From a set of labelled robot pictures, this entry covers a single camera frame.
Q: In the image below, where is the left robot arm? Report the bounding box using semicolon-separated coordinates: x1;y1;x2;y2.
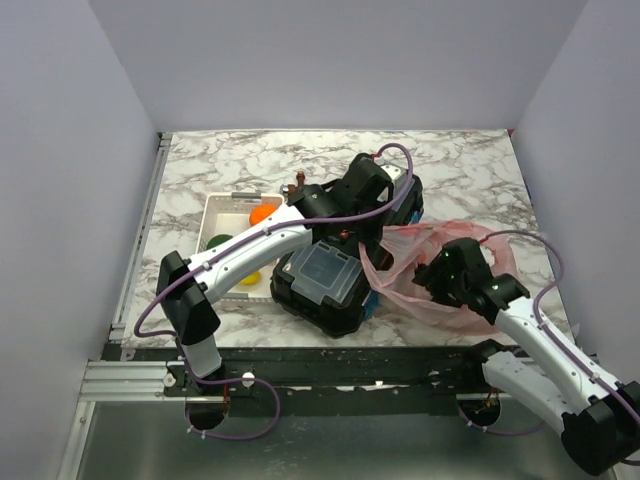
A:
155;154;413;395

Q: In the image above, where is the orange fake tangerine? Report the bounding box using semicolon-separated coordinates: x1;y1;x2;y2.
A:
249;204;277;226

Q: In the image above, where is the pink plastic bag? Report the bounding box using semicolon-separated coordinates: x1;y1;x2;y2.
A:
358;220;518;336

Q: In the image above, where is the yellow fake fruit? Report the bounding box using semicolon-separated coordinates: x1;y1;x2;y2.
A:
239;271;261;286

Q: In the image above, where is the green fake fruit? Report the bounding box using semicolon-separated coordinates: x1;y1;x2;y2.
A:
205;233;233;250

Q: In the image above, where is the white perforated plastic basket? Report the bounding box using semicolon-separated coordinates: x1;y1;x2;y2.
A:
195;192;285;304

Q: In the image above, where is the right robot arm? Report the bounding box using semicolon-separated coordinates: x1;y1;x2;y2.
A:
413;238;639;476

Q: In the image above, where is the black mounting base plate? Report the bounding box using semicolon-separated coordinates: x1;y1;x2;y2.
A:
99;344;551;419

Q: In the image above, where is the black plastic toolbox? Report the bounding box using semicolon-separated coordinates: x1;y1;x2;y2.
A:
269;159;425;340

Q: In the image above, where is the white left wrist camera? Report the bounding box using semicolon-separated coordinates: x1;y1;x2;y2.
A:
377;161;408;189

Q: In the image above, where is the aluminium frame rail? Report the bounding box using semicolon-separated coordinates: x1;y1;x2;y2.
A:
57;132;172;479

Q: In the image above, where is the blue foil wrapper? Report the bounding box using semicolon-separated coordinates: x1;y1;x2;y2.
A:
358;210;424;319

